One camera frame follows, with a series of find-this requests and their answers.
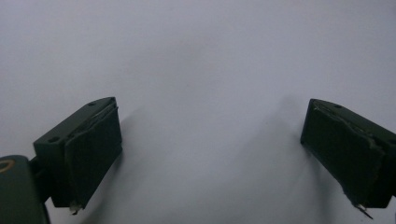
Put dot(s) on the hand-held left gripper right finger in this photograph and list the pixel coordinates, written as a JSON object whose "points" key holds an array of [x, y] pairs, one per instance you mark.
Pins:
{"points": [[345, 155]]}

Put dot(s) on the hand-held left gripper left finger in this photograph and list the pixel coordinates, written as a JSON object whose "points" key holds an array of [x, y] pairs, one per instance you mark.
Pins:
{"points": [[84, 155]]}

